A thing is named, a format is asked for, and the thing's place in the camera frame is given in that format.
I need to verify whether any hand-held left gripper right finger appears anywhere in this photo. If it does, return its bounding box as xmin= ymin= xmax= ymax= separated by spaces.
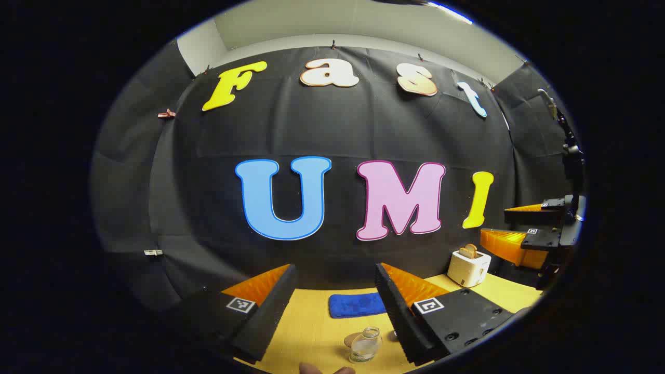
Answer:
xmin=375 ymin=262 xmax=515 ymax=367

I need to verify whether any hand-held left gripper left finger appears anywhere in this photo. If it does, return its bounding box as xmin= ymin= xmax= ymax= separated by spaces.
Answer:
xmin=171 ymin=264 xmax=298 ymax=364

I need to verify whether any clear plastic water bottle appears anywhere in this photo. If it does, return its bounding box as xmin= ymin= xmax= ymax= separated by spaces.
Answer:
xmin=349 ymin=327 xmax=383 ymax=363

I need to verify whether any blue towel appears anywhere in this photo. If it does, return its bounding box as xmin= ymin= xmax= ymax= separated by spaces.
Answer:
xmin=328 ymin=292 xmax=388 ymax=319

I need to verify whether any white toaster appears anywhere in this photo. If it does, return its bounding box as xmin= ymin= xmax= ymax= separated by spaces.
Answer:
xmin=447 ymin=249 xmax=492 ymax=288

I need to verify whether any black backdrop cloth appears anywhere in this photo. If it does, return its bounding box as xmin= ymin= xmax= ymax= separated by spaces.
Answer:
xmin=91 ymin=39 xmax=577 ymax=312

